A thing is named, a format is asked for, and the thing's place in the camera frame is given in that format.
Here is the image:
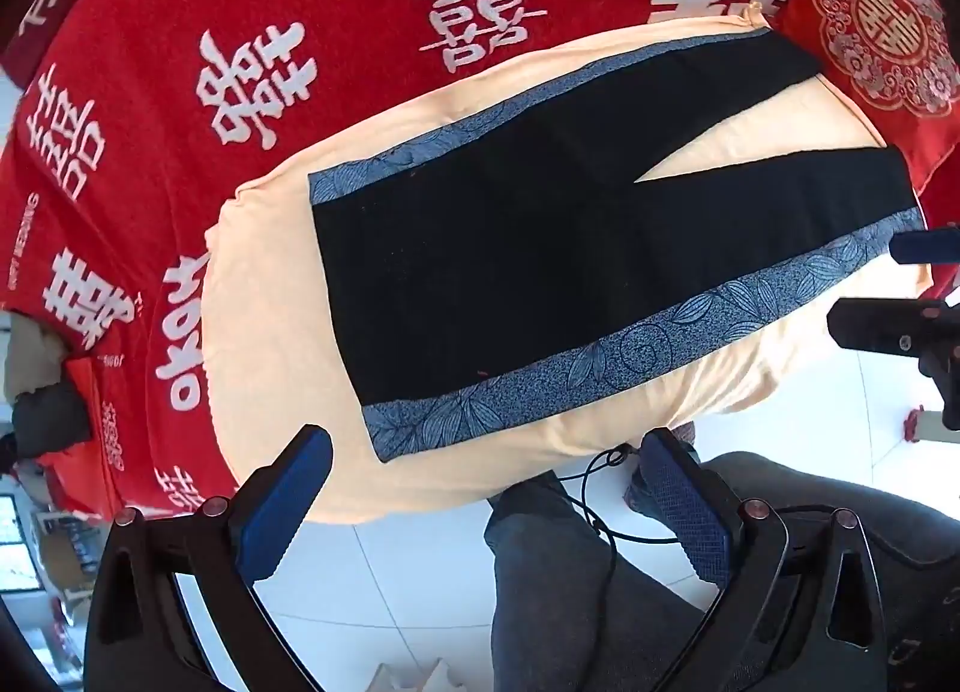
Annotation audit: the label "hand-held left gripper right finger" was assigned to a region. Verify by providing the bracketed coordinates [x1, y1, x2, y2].
[640, 428, 893, 692]

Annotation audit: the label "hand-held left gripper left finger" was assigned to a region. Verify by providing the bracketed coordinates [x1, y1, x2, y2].
[84, 424, 333, 692]

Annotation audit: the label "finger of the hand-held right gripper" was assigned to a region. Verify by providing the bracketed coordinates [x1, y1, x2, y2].
[891, 227, 960, 267]
[826, 296, 960, 364]

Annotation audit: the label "black pants with blue trim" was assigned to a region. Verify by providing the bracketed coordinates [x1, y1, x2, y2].
[309, 28, 925, 464]

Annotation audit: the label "person's right leg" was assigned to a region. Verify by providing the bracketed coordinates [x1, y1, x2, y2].
[626, 437, 960, 692]

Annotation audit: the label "person's leg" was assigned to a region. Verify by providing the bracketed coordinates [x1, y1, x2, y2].
[484, 476, 721, 692]
[626, 437, 960, 692]

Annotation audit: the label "cream towel blanket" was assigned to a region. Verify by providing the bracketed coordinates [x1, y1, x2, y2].
[204, 2, 935, 524]

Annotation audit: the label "person's left leg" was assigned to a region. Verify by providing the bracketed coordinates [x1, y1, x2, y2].
[484, 476, 721, 692]

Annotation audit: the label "cardboard box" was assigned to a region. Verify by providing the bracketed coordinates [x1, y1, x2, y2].
[34, 512, 102, 592]

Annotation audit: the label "red embroidered cushion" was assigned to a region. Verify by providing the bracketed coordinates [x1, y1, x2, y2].
[772, 0, 960, 198]

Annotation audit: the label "dark bundle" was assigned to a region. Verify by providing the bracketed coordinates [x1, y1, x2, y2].
[7, 383, 92, 462]

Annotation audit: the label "red printed blanket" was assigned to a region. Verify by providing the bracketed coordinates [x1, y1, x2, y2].
[0, 0, 960, 520]

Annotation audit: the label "maroon printed cloth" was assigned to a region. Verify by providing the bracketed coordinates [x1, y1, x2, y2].
[0, 0, 155, 89]

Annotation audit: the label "black cord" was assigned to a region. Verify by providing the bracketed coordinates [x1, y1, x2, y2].
[559, 446, 687, 550]

